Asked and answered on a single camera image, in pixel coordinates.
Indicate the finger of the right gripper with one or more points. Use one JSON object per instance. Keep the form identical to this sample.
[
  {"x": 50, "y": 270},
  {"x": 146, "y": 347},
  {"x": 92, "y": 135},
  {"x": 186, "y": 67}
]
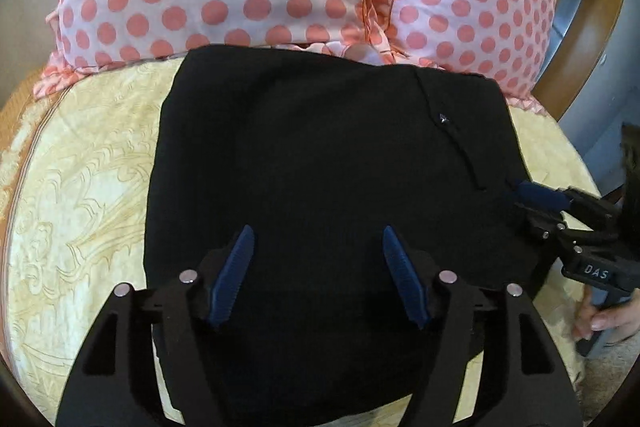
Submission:
[
  {"x": 543, "y": 222},
  {"x": 542, "y": 197}
]

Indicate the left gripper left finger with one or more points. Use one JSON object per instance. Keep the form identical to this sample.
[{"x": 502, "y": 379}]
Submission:
[{"x": 223, "y": 272}]

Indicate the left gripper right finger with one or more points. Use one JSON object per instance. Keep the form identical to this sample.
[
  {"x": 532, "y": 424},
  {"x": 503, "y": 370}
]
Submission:
[{"x": 413, "y": 272}]

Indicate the black pants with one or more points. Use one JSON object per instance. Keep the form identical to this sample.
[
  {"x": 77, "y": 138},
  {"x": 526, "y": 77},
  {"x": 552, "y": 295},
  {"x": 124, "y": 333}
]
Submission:
[{"x": 318, "y": 155}]

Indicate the right hand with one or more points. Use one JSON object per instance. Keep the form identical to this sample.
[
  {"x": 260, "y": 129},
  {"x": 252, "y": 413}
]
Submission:
[{"x": 622, "y": 320}]

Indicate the yellow patterned bed sheet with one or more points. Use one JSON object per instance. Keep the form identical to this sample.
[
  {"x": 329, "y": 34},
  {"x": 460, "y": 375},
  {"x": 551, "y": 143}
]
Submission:
[{"x": 75, "y": 172}]

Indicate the wooden curved headboard frame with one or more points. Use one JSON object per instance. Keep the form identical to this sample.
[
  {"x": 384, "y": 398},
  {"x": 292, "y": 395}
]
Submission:
[{"x": 580, "y": 21}]

